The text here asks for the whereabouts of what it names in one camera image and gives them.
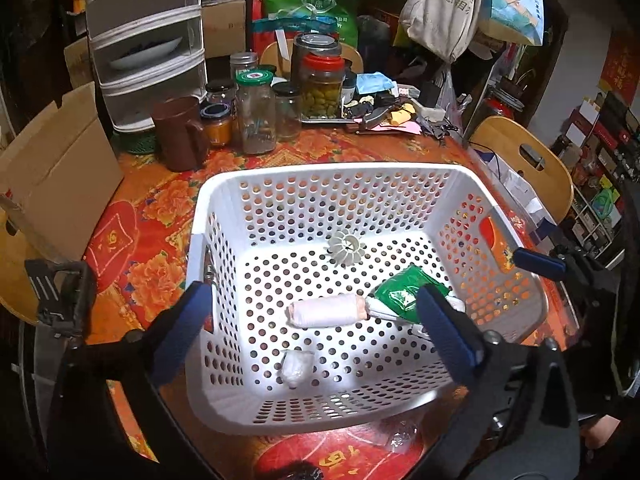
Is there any pink towel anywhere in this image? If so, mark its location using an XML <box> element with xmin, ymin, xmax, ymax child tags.
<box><xmin>286</xmin><ymin>295</ymin><xmax>369</xmax><ymax>328</ymax></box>

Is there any black-lid glass jar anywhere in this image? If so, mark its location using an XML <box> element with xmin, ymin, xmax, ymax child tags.
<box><xmin>272</xmin><ymin>81</ymin><xmax>302</xmax><ymax>142</ymax></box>

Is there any left yellow wooden chair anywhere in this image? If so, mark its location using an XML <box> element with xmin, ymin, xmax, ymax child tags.
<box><xmin>0</xmin><ymin>210</ymin><xmax>41</xmax><ymax>325</ymax></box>

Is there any white ribbed round ornament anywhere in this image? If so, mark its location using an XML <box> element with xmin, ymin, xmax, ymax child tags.
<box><xmin>329</xmin><ymin>230</ymin><xmax>366</xmax><ymax>266</ymax></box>

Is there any cardboard box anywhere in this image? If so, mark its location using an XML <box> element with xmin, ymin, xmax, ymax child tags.
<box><xmin>0</xmin><ymin>81</ymin><xmax>125</xmax><ymax>264</ymax></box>

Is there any right yellow wooden chair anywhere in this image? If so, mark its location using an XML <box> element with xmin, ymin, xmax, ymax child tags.
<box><xmin>470</xmin><ymin>116</ymin><xmax>574</xmax><ymax>223</ymax></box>

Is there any green-lid glass jar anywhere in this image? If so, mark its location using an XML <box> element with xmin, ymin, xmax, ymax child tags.
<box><xmin>236</xmin><ymin>70</ymin><xmax>277</xmax><ymax>155</ymax></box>

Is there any blue printed paper bag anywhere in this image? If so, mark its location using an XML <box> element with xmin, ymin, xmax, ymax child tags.
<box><xmin>478</xmin><ymin>0</ymin><xmax>544</xmax><ymax>47</ymax></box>

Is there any white cloth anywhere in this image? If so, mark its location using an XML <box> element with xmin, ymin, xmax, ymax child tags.
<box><xmin>364</xmin><ymin>294</ymin><xmax>468</xmax><ymax>334</ymax></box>

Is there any beige canvas tote bag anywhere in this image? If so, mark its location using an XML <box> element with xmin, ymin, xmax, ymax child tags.
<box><xmin>399</xmin><ymin>0</ymin><xmax>482</xmax><ymax>64</ymax></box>

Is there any black phone stand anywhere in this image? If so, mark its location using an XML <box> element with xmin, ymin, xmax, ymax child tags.
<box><xmin>24</xmin><ymin>259</ymin><xmax>96</xmax><ymax>338</ymax></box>

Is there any small orange sauce jar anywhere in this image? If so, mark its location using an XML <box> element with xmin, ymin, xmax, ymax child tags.
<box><xmin>200</xmin><ymin>102</ymin><xmax>232</xmax><ymax>148</ymax></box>

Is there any brown plastic mug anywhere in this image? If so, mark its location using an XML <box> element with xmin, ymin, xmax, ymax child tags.
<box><xmin>151</xmin><ymin>96</ymin><xmax>208</xmax><ymax>172</ymax></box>

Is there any white perforated plastic basket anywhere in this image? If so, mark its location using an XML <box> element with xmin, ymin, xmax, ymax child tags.
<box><xmin>186</xmin><ymin>162</ymin><xmax>549</xmax><ymax>436</ymax></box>

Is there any red-lid pickle jar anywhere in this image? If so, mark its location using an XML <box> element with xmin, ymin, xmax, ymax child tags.
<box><xmin>299</xmin><ymin>53</ymin><xmax>345</xmax><ymax>119</ymax></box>

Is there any clear plastic wrapper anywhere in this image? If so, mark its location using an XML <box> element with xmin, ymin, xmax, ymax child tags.
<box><xmin>373</xmin><ymin>416</ymin><xmax>419</xmax><ymax>454</ymax></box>

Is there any yellow wooden chair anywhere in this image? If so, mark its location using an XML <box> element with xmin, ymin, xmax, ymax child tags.
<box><xmin>0</xmin><ymin>210</ymin><xmax>41</xmax><ymax>325</ymax></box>
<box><xmin>470</xmin><ymin>116</ymin><xmax>574</xmax><ymax>223</ymax></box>

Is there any grey plastic drawer tower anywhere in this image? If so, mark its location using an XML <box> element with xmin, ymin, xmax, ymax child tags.
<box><xmin>86</xmin><ymin>0</ymin><xmax>206</xmax><ymax>133</ymax></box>

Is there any small white bundle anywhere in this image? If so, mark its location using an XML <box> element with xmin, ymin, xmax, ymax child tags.
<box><xmin>280</xmin><ymin>350</ymin><xmax>314</xmax><ymax>388</ymax></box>

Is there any shelf with boxes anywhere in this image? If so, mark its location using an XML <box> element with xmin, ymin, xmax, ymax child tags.
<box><xmin>551</xmin><ymin>91</ymin><xmax>639</xmax><ymax>263</ymax></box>

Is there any green plastic packet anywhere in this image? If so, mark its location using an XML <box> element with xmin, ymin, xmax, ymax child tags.
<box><xmin>369</xmin><ymin>264</ymin><xmax>449</xmax><ymax>324</ymax></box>

